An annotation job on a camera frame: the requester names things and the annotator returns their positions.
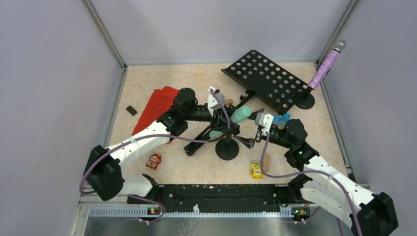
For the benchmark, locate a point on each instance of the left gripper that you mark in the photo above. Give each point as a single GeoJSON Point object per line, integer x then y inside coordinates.
{"type": "Point", "coordinates": [222, 123]}

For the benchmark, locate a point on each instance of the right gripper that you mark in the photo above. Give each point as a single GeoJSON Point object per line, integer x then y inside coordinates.
{"type": "Point", "coordinates": [249, 142]}

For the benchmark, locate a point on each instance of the black round mic stand front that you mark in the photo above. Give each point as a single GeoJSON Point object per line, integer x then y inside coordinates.
{"type": "Point", "coordinates": [227, 149]}

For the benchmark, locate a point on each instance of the black round mic stand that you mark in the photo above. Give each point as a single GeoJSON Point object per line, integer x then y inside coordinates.
{"type": "Point", "coordinates": [227, 149]}
{"type": "Point", "coordinates": [304, 99]}

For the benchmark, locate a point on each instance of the green microphone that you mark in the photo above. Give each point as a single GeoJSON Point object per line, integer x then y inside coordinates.
{"type": "Point", "coordinates": [240, 115]}

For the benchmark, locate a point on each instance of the black music stand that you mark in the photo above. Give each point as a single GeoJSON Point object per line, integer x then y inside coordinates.
{"type": "Point", "coordinates": [264, 79]}

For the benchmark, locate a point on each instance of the red sheet music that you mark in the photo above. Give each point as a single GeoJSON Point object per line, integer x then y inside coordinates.
{"type": "Point", "coordinates": [160, 101]}

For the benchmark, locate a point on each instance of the purple glitter microphone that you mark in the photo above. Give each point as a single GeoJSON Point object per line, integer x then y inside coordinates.
{"type": "Point", "coordinates": [337, 48]}

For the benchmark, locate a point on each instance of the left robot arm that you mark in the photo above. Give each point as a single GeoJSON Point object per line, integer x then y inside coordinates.
{"type": "Point", "coordinates": [103, 172]}

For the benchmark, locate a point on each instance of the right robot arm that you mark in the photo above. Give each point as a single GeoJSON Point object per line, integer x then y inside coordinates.
{"type": "Point", "coordinates": [318, 182]}

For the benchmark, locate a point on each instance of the wooden block near owl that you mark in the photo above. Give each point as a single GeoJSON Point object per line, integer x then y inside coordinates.
{"type": "Point", "coordinates": [266, 162]}

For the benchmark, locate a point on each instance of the yellow owl block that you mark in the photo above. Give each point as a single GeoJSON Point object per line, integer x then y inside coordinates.
{"type": "Point", "coordinates": [256, 171]}

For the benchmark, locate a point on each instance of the toy block car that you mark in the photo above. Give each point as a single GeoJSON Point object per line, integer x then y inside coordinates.
{"type": "Point", "coordinates": [281, 120]}

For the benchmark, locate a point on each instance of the black round mic stand rear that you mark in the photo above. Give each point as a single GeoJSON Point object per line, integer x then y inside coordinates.
{"type": "Point", "coordinates": [304, 99]}

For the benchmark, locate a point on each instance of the red owl block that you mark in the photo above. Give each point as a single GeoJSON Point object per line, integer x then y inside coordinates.
{"type": "Point", "coordinates": [153, 161]}

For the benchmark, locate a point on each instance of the dark brown small block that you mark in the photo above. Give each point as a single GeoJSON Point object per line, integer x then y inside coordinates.
{"type": "Point", "coordinates": [131, 110]}

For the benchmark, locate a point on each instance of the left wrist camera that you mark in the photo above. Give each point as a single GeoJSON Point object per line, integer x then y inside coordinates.
{"type": "Point", "coordinates": [216, 100]}

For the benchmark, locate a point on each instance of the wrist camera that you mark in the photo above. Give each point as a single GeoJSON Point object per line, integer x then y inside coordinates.
{"type": "Point", "coordinates": [216, 100]}
{"type": "Point", "coordinates": [264, 122]}

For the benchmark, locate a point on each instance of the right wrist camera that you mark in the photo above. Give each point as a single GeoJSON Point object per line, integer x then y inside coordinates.
{"type": "Point", "coordinates": [264, 122]}

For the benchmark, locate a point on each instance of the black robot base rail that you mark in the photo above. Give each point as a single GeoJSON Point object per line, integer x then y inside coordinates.
{"type": "Point", "coordinates": [229, 198]}

